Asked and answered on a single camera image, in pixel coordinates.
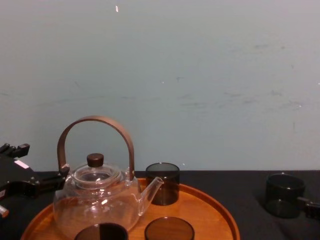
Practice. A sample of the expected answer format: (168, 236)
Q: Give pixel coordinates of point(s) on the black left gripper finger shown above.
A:
(50, 181)
(18, 150)

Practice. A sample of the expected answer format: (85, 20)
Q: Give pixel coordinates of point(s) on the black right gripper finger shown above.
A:
(313, 210)

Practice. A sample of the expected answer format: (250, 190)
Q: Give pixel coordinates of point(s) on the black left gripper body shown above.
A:
(15, 175)

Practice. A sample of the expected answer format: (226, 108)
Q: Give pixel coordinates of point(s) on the round wooden tray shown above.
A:
(210, 217)

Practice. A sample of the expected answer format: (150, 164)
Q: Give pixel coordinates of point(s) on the smoked glass cup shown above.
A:
(170, 230)
(165, 190)
(100, 233)
(282, 200)

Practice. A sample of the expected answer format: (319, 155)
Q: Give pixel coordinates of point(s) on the glass lid with wooden knob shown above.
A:
(95, 160)

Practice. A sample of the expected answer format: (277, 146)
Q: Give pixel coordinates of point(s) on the black table cloth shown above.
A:
(240, 190)

